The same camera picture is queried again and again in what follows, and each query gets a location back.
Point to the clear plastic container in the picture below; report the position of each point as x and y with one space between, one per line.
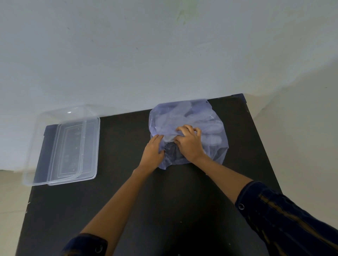
39 147

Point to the person's left hand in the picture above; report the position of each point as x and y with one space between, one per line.
151 157

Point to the translucent blue plastic bag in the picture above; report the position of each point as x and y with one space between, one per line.
184 116

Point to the black table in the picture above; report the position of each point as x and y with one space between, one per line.
169 205

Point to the person's right forearm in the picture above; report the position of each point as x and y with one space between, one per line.
224 178

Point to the person's right hand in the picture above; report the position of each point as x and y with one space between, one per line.
191 146

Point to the clear plastic container lid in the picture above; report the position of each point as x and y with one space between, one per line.
75 150

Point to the person's right thumb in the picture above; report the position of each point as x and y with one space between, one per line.
177 143

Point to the dark blue right shirt sleeve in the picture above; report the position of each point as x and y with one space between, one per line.
285 224

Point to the dark blue shirt sleeve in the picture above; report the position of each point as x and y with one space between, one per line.
285 224
84 245

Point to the person's left forearm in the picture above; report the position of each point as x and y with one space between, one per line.
118 208

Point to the person's left thumb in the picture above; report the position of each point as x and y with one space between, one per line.
161 154

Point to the dark blue left shirt sleeve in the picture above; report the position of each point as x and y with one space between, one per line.
84 245

